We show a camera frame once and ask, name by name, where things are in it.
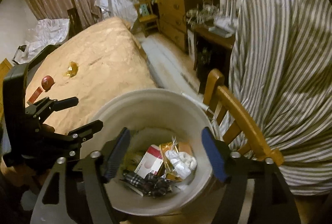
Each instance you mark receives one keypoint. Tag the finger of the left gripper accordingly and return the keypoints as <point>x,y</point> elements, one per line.
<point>43,108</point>
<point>69,146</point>

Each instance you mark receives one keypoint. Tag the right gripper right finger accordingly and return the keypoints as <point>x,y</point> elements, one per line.
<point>272,200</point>

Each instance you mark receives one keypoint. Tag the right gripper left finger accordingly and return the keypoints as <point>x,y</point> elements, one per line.
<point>74,191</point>

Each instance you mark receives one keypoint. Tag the white red cardboard box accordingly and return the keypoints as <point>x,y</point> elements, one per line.
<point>151,162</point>

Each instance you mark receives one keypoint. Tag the white round trash bin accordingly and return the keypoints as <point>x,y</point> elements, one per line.
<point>153,117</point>

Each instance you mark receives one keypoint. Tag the white tissue with string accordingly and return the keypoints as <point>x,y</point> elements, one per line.
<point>185,165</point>

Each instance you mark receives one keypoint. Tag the gold cigarette pack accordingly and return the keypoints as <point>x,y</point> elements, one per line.
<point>169,153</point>

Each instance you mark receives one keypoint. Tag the yellow sponge block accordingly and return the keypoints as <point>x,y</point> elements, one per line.
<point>185,147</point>

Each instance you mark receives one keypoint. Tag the red rectangular carton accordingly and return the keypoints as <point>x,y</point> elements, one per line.
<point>35,96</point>

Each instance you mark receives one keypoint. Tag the red apple with sticker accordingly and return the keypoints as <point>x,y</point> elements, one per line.
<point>47,83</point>

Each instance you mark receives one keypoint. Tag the yellow plastic snack wrapper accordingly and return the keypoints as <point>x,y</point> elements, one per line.
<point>72,69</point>

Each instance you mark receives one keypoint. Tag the wooden headboard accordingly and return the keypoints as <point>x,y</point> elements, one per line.
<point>5,67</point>

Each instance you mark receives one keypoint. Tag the black crumpled wrapper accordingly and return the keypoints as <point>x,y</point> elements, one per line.
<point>150,185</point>

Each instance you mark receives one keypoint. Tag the left silver plastic cover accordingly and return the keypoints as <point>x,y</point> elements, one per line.
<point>46,32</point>

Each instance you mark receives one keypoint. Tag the wooden chair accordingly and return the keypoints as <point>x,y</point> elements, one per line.
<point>220,102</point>

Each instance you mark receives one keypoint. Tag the striped hanging cloth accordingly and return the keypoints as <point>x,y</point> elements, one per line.
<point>280,71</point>

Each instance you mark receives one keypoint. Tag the small wooden stool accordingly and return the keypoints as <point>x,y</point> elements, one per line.
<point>146,17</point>

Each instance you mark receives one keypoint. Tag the wooden chest of drawers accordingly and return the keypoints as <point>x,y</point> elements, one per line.
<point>172,20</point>

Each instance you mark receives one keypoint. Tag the white wifi router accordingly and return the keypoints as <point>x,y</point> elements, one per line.
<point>225,22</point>

